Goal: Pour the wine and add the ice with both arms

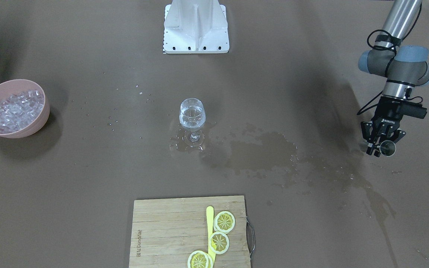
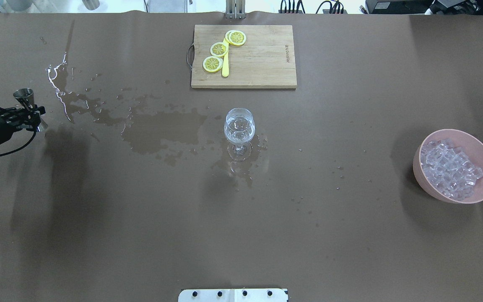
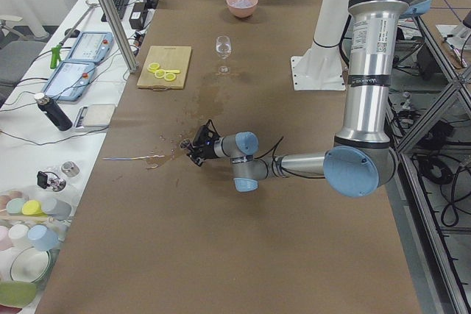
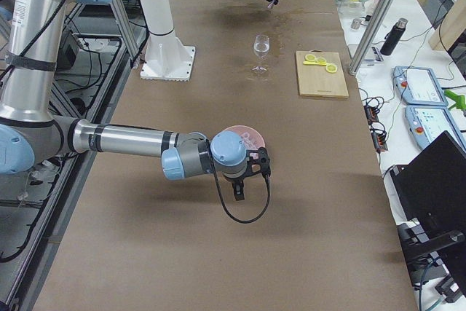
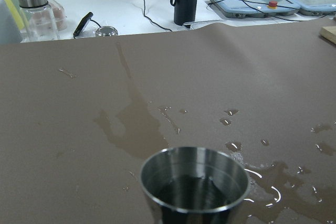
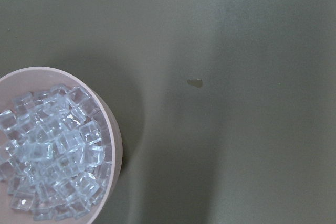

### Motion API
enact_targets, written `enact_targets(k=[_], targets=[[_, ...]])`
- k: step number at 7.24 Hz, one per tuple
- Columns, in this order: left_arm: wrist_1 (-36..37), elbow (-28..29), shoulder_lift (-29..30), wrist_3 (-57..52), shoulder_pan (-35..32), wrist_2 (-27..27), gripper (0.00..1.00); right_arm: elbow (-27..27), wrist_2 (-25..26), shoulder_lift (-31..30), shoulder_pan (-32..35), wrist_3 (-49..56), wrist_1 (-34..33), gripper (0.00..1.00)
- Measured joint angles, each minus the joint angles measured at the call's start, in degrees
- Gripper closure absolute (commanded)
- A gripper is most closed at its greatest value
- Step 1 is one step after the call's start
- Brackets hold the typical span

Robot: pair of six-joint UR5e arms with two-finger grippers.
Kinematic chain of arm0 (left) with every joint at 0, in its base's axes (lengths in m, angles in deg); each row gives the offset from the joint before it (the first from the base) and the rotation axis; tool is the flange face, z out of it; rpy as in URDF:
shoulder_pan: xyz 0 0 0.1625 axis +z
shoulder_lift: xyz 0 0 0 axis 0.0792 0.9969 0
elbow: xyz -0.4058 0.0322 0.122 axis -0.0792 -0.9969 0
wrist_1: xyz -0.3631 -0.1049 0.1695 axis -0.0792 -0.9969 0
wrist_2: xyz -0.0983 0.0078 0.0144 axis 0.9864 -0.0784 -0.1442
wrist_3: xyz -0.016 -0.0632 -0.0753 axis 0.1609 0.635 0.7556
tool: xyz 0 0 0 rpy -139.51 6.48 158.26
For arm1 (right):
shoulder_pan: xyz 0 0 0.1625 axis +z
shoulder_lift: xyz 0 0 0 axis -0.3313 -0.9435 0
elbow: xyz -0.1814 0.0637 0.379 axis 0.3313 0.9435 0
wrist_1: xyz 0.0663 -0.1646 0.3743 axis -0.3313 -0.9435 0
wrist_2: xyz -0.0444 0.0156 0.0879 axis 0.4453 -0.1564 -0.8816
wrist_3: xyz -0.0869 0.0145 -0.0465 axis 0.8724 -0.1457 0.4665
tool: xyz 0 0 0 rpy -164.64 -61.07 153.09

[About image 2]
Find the lemon slice far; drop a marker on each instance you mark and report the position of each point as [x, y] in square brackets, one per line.
[212, 64]

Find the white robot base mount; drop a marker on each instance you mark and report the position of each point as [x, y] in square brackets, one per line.
[234, 295]

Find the pink bowl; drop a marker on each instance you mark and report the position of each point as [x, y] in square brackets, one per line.
[472, 147]

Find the steel jigger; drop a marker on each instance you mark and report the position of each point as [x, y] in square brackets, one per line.
[25, 97]

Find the lemon slice middle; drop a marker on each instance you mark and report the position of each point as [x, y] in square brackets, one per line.
[219, 49]

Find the aluminium frame post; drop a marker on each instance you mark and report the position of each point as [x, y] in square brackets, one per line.
[235, 9]

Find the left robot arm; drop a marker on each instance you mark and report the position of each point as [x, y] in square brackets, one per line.
[26, 144]

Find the yellow plastic knife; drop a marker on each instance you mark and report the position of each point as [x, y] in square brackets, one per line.
[226, 68]

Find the lemon slice near edge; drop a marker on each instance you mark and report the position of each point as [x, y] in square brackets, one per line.
[236, 37]

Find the bamboo cutting board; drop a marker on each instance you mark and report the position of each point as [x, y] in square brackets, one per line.
[266, 60]

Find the clear ice cubes pile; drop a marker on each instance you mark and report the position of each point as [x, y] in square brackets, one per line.
[449, 169]

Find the clear wine glass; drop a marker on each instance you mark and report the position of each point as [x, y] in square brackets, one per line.
[239, 129]

